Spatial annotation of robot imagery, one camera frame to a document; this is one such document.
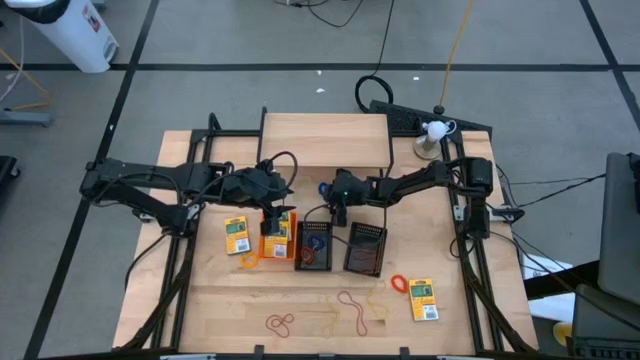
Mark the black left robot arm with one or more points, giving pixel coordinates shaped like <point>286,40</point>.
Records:
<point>150,175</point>

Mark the orange plastic basket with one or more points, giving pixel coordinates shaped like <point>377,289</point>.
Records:
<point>261,247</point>

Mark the black floor object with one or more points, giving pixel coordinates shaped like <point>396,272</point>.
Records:
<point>6,172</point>

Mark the black metal rig frame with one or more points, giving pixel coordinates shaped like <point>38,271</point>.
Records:
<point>230,133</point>

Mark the wooden shelf riser black legs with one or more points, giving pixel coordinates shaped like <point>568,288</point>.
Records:
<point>325,140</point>

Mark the black plastic basket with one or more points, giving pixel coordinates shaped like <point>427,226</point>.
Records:
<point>372,235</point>
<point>326,262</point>

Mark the white bulb lamp metal base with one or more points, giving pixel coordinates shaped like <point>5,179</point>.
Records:
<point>434,131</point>

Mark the purple spiral wrist coil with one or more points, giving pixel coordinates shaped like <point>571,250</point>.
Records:
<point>316,240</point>

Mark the dark grey equipment box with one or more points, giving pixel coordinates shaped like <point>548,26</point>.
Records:
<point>605,325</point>

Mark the orange spiral wrist coil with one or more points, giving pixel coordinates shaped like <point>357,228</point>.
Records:
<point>393,281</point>

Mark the white paper sheet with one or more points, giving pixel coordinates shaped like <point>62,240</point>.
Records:
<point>552,307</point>

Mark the white cylindrical bin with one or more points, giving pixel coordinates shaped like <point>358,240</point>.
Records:
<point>70,35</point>

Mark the black perforated panel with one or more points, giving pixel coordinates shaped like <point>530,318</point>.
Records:
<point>400,117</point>

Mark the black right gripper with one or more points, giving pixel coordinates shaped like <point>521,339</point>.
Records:
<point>352,192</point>

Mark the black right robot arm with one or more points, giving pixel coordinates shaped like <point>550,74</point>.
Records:
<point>415,180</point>

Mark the yellow rubber band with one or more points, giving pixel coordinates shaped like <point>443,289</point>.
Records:
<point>334,312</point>
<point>371,300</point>

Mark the grey metal box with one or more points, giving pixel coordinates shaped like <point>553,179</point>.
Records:
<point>622,225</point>

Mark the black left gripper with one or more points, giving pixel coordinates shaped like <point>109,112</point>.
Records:
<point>250,187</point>

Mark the grey stand base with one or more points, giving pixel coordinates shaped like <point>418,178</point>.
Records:
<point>25,118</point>

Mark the red rubber band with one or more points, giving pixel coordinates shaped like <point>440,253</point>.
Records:
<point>266,324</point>
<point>356,310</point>
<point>370,265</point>
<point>365,256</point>

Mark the black table clamp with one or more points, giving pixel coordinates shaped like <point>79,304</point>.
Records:
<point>258,351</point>
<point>404,352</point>

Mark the yellow round object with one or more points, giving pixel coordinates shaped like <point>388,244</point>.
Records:
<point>562,332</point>

